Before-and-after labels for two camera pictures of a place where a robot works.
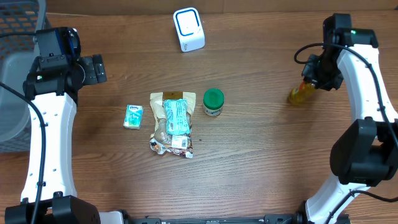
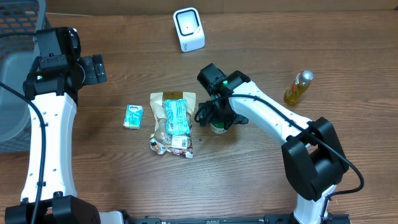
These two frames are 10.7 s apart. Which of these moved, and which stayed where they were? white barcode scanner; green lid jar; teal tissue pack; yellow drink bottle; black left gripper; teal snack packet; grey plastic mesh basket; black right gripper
Moved: black right gripper; yellow drink bottle; green lid jar
Stayed: teal tissue pack; grey plastic mesh basket; black left gripper; teal snack packet; white barcode scanner
